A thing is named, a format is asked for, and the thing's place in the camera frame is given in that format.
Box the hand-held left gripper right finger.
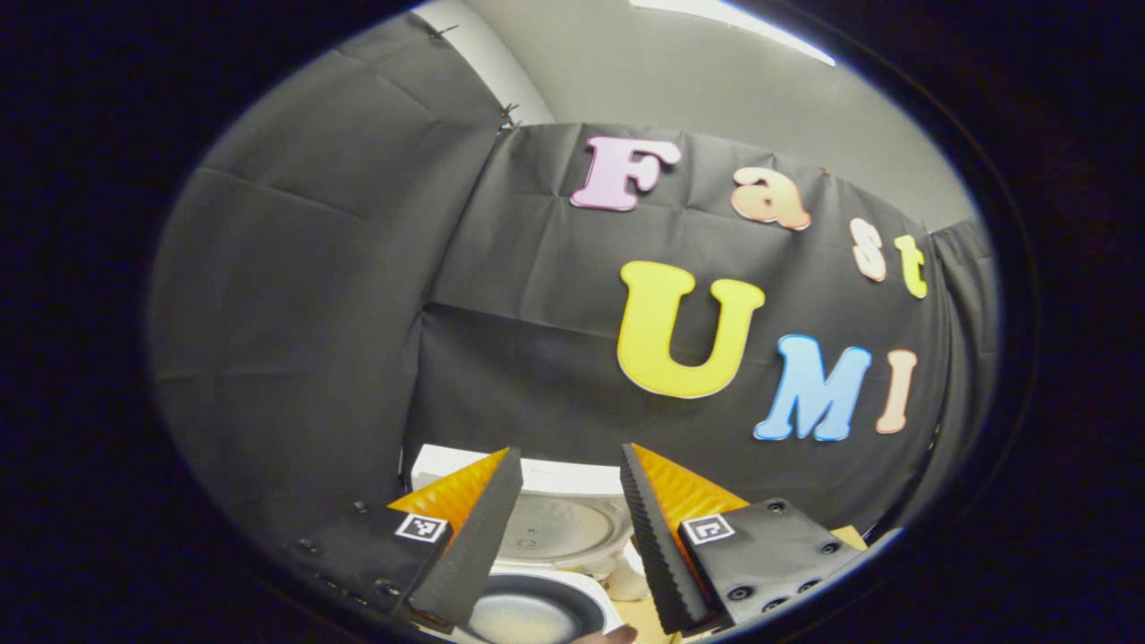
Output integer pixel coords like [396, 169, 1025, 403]
[619, 442, 868, 638]

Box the black backdrop cloth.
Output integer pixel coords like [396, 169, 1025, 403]
[148, 13, 1001, 539]

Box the white rice cooker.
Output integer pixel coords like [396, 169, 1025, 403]
[410, 445, 647, 644]

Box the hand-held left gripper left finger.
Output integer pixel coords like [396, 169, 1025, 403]
[286, 446, 525, 632]

